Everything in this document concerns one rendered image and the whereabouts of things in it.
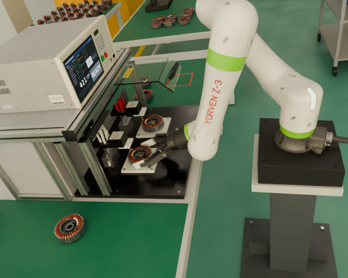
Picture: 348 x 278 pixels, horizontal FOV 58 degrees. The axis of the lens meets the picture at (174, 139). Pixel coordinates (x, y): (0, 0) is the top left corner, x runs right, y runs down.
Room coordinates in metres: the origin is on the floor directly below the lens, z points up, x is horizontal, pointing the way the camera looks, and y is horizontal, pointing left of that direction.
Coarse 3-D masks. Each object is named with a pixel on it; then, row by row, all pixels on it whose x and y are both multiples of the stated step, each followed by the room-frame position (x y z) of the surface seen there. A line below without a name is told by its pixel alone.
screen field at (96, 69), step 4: (96, 64) 1.25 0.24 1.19; (100, 64) 1.28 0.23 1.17; (92, 68) 1.21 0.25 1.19; (96, 68) 1.23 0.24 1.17; (100, 68) 1.26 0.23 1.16; (92, 72) 1.20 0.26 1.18; (96, 72) 1.22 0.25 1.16; (100, 72) 1.25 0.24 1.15; (92, 76) 1.19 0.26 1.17; (96, 76) 1.21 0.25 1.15
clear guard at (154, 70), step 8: (128, 64) 1.47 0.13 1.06; (136, 64) 1.45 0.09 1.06; (144, 64) 1.43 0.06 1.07; (152, 64) 1.40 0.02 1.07; (160, 64) 1.38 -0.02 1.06; (168, 64) 1.38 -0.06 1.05; (136, 72) 1.35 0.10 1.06; (144, 72) 1.33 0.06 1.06; (152, 72) 1.31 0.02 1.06; (160, 72) 1.29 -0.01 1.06; (168, 72) 1.32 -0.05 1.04; (176, 72) 1.35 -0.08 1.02; (120, 80) 1.31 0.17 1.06; (128, 80) 1.29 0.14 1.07; (136, 80) 1.27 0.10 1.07; (144, 80) 1.26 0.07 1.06; (152, 80) 1.24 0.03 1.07; (160, 80) 1.23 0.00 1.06; (168, 80) 1.26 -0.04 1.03; (176, 80) 1.29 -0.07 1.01; (168, 88) 1.21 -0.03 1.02
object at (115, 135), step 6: (114, 132) 1.12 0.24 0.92; (120, 132) 1.11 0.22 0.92; (108, 138) 1.09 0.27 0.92; (114, 138) 1.08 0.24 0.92; (120, 138) 1.07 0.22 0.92; (126, 138) 1.10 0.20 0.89; (132, 138) 1.11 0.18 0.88; (96, 144) 1.10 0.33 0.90; (102, 144) 1.09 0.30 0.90; (108, 144) 1.08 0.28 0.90; (114, 144) 1.07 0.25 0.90; (120, 144) 1.06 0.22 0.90; (126, 144) 1.08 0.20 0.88; (108, 150) 1.12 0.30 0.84
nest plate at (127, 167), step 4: (132, 148) 1.17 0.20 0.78; (152, 148) 1.13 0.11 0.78; (156, 148) 1.12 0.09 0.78; (128, 160) 1.09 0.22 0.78; (124, 164) 1.06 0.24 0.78; (128, 164) 1.06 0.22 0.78; (156, 164) 1.03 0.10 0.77; (124, 168) 1.04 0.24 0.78; (128, 168) 1.03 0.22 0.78; (132, 168) 1.03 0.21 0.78; (140, 168) 1.01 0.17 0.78; (144, 168) 1.01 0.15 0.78; (148, 168) 1.00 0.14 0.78; (152, 168) 1.00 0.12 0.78; (124, 172) 1.02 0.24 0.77; (128, 172) 1.02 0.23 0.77; (132, 172) 1.01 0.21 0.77; (136, 172) 1.01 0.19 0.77; (140, 172) 1.00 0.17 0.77; (144, 172) 0.99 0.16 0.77; (148, 172) 0.99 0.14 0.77; (152, 172) 0.98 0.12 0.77
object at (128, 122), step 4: (128, 120) 1.35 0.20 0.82; (132, 120) 1.38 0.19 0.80; (120, 124) 1.33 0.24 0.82; (124, 124) 1.32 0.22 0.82; (128, 124) 1.32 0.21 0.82; (132, 124) 1.36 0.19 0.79; (120, 128) 1.32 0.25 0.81; (124, 128) 1.31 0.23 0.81; (128, 128) 1.31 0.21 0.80; (132, 128) 1.35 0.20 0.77; (128, 132) 1.31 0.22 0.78
